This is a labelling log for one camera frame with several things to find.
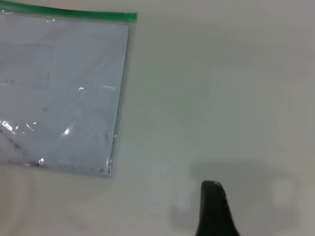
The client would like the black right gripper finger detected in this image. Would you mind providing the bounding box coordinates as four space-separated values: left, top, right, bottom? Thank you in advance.
194 180 239 236

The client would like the clear plastic zip bag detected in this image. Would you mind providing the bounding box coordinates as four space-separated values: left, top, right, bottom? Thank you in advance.
0 6 138 180

